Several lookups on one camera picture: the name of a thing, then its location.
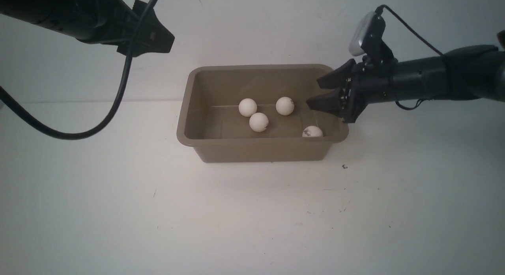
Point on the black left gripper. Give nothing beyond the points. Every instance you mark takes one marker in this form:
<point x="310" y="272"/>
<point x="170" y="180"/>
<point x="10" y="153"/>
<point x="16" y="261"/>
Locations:
<point x="112" y="22"/>

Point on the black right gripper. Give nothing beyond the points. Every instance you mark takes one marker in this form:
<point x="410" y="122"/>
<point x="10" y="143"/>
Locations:
<point x="364" y="83"/>

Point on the white ball with black logo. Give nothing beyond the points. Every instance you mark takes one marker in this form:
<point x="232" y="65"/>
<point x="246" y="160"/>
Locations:
<point x="285" y="106"/>

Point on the plain white table-tennis ball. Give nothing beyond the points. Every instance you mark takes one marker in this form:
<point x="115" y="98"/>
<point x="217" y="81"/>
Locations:
<point x="247" y="107"/>

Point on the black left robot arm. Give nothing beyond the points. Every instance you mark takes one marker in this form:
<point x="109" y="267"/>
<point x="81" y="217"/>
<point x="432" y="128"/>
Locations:
<point x="56" y="15"/>

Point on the tan plastic bin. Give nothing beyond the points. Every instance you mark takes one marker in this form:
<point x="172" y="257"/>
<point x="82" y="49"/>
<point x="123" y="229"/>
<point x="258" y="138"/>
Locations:
<point x="210" y="122"/>

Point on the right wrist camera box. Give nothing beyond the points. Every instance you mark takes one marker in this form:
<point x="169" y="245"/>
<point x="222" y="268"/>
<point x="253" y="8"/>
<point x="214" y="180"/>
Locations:
<point x="368" y="39"/>

